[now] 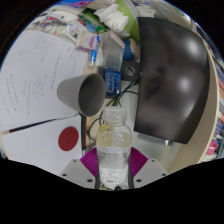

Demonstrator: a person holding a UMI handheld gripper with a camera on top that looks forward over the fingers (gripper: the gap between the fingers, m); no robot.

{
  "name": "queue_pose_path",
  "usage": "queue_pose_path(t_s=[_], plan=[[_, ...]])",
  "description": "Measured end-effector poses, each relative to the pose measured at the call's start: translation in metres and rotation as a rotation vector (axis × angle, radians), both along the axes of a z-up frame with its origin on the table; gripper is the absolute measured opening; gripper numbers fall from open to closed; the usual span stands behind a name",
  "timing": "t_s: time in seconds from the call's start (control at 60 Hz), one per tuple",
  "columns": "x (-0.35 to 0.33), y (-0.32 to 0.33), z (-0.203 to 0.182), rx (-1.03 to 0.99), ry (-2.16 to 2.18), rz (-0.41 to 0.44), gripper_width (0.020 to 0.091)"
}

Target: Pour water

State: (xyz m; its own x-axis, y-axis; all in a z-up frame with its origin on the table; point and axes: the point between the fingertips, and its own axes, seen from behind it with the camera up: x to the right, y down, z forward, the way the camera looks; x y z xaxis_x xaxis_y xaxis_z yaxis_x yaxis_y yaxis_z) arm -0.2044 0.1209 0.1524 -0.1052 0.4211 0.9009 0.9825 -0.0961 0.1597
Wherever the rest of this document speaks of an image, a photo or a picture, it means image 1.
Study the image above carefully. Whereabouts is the clear plastic water bottle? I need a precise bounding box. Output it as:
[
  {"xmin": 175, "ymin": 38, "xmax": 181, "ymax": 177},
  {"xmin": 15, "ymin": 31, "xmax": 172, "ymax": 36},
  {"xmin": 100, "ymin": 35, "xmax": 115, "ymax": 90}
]
[{"xmin": 95, "ymin": 105, "xmax": 133, "ymax": 190}]

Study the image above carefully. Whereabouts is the flat round red coaster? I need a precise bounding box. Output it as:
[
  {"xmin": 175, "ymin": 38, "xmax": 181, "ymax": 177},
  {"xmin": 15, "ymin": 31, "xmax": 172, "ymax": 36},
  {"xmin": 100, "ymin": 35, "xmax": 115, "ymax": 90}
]
[{"xmin": 57, "ymin": 126, "xmax": 80, "ymax": 152}]

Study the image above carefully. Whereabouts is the white printed paper sheet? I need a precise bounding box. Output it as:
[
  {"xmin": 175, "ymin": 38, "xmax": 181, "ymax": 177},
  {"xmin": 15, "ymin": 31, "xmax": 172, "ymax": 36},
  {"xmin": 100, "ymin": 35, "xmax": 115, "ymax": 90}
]
[{"xmin": 0, "ymin": 29, "xmax": 89, "ymax": 133}]

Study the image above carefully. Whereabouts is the stack of white napkins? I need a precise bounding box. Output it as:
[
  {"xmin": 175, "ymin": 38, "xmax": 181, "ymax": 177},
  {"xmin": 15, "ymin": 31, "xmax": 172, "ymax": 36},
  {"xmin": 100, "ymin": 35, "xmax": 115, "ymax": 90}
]
[{"xmin": 93, "ymin": 3, "xmax": 130, "ymax": 33}]

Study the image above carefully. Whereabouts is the clear plastic box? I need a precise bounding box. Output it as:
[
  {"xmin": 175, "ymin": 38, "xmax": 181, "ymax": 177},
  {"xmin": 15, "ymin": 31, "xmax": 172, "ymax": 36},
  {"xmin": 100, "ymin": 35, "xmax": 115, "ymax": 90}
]
[{"xmin": 104, "ymin": 31, "xmax": 126, "ymax": 73}]

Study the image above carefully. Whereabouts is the black computer monitor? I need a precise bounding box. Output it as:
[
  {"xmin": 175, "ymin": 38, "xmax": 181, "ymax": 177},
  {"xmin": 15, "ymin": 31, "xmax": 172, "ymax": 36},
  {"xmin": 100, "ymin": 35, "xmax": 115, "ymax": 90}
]
[{"xmin": 120, "ymin": 16, "xmax": 211, "ymax": 145}]

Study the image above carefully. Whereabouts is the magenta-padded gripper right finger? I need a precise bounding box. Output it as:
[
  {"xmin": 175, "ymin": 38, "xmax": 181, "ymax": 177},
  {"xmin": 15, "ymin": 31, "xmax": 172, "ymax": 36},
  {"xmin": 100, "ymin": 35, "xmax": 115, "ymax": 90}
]
[{"xmin": 125, "ymin": 146, "xmax": 169, "ymax": 190}]

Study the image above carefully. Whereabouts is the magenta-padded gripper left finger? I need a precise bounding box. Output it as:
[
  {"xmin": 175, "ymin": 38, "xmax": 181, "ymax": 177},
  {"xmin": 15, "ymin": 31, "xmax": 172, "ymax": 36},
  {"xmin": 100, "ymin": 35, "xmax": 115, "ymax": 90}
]
[{"xmin": 59, "ymin": 146, "xmax": 101, "ymax": 190}]

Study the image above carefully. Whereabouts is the grey ribbed cup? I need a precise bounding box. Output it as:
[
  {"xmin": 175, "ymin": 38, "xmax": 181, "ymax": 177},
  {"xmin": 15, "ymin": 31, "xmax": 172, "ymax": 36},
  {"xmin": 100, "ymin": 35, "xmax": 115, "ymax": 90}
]
[{"xmin": 56, "ymin": 73, "xmax": 107, "ymax": 118}]

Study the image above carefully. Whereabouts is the blue circuit board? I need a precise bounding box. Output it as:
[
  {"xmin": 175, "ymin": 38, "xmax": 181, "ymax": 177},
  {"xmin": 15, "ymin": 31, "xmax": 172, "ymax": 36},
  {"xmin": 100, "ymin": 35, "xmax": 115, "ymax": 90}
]
[{"xmin": 103, "ymin": 67, "xmax": 123, "ymax": 98}]

